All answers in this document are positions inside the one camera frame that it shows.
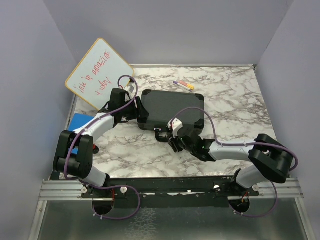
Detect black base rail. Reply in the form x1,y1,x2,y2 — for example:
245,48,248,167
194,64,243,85
81,176,259,209

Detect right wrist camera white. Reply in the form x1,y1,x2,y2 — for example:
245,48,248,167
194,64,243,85
167,118,183,135

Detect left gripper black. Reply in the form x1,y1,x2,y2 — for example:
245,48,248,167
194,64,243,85
121,97,149,122

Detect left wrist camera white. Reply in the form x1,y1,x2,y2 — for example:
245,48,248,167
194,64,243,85
124,85,135,93

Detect blue flat sheet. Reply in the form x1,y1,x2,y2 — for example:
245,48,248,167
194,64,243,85
67,113,94,132

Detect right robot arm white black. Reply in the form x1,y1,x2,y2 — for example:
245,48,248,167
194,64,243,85
167,123,294,196

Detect red black marker cap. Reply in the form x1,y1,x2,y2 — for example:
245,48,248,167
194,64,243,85
92,144,100,155

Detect purple yellow marker pen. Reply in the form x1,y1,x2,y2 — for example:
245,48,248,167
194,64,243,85
173,80,195,92

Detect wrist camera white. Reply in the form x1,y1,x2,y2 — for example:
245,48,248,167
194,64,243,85
124,85,135,93
167,118,183,135

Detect black poker set case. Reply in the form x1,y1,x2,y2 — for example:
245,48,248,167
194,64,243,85
137,89,205,143

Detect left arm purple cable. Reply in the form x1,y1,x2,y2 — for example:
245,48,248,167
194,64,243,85
63,74,138,191

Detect whiteboard with yellow frame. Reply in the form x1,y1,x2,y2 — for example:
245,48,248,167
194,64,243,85
65,38,134,110

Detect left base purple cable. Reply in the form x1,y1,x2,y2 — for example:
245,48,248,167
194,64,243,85
84,182,142,221

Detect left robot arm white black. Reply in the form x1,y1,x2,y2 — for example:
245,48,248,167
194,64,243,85
53,88,149,198

